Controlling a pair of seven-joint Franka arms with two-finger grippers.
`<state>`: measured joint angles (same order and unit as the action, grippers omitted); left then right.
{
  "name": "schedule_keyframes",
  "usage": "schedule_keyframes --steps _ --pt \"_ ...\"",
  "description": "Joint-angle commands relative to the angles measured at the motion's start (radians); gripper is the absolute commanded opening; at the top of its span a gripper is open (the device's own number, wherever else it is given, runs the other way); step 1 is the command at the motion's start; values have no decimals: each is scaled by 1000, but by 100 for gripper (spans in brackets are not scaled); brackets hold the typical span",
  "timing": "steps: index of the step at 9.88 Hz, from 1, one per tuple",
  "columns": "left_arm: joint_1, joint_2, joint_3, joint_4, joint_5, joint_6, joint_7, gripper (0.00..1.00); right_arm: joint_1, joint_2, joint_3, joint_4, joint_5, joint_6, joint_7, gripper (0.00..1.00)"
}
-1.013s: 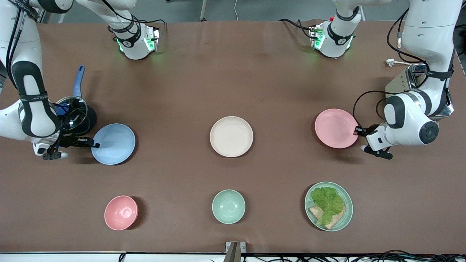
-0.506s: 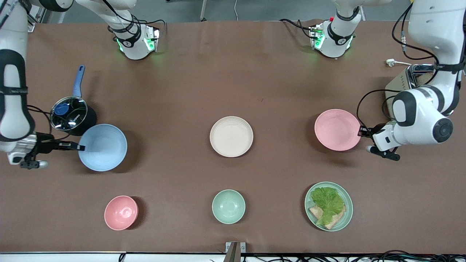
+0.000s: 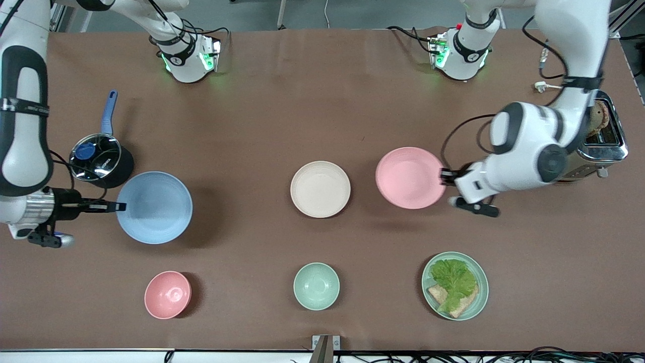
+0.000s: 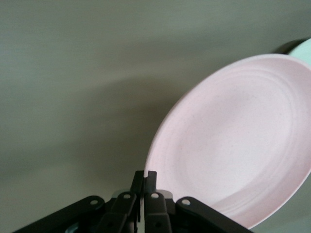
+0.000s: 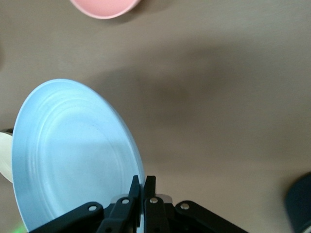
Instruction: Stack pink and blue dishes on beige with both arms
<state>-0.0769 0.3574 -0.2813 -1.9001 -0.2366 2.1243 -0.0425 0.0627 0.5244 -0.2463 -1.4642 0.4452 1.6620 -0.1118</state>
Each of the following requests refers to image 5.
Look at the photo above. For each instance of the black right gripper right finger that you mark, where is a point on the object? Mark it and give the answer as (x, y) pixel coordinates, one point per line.
(160, 213)

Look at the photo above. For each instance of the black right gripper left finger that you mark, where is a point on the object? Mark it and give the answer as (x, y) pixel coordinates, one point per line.
(119, 213)

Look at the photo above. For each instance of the light blue shallow bowl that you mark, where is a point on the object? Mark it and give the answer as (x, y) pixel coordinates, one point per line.
(73, 150)

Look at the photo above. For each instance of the beige bowl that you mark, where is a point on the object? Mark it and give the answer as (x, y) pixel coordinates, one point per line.
(6, 155)

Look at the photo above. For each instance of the black pot with glass lid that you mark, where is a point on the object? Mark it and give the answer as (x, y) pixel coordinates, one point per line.
(300, 204)

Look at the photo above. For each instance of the pink bowl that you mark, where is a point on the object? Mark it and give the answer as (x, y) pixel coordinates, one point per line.
(104, 7)

